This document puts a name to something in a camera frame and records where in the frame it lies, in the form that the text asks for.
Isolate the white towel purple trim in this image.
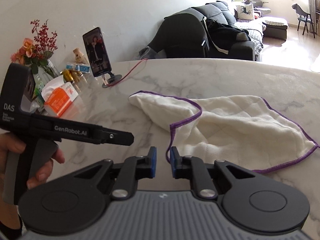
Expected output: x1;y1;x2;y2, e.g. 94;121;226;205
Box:
129;91;319;173

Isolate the person's left hand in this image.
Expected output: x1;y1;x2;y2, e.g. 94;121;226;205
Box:
0;132;66;240

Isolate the flower bouquet in vase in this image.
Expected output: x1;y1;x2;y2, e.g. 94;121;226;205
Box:
10;20;59;78

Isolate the orange tissue box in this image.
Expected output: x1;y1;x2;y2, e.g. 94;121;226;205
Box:
41;76;78;117

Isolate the beige drink bottle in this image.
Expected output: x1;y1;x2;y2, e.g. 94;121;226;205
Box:
73;48;89;65

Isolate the small blue white box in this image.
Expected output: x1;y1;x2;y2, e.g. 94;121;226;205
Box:
66;63;91;73

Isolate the black smartphone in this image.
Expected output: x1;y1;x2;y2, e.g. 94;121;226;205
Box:
82;27;112;77

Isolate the round black phone stand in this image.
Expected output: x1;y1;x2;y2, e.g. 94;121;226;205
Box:
102;72;122;88

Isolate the dark grey sofa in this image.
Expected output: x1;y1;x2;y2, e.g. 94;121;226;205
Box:
193;1;289;61

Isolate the wooden chair with cushion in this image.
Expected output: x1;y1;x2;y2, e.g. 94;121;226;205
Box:
292;4;316;38

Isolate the white deer print pillow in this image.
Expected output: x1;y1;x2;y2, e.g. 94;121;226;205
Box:
236;4;255;20

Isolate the grey window curtain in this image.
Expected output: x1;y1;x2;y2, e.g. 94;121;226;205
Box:
308;0;319;36

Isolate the red charging cable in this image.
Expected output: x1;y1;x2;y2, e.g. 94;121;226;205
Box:
109;58;149;86

